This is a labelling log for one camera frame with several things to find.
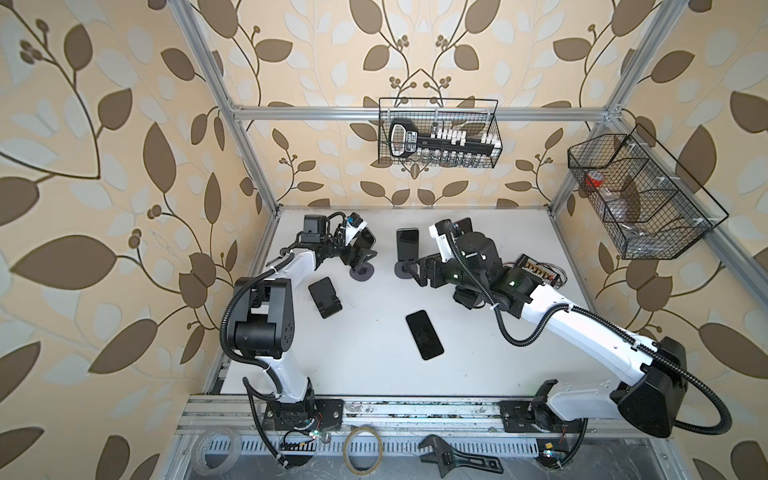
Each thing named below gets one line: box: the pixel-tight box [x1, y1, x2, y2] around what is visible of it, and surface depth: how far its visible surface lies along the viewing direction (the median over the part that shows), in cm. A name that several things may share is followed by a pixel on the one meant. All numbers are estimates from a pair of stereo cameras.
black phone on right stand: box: [454, 217, 473, 234], surface depth 98 cm
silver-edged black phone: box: [405, 310, 444, 360], surface depth 92 cm
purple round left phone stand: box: [349, 262, 375, 282], surface depth 104 cm
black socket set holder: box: [388, 119, 503, 158], surface depth 85 cm
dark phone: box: [351, 226, 376, 249], surface depth 96 cm
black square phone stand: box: [308, 277, 342, 319], surface depth 91 cm
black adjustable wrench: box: [418, 434, 504, 479], surface depth 69 cm
